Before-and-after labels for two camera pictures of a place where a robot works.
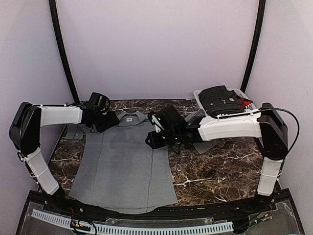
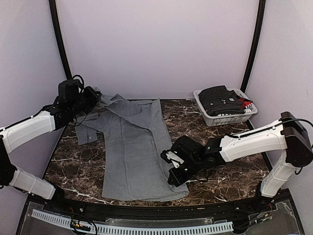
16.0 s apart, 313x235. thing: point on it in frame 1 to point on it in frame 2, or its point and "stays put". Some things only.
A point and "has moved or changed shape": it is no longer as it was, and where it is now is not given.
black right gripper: x=154 y=142 to x=178 y=180
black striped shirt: x=217 y=101 stays put
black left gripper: x=113 y=120 to x=94 y=96
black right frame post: x=258 y=35 stays put
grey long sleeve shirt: x=118 y=170 has moved or changed shape
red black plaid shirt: x=246 y=104 stays put
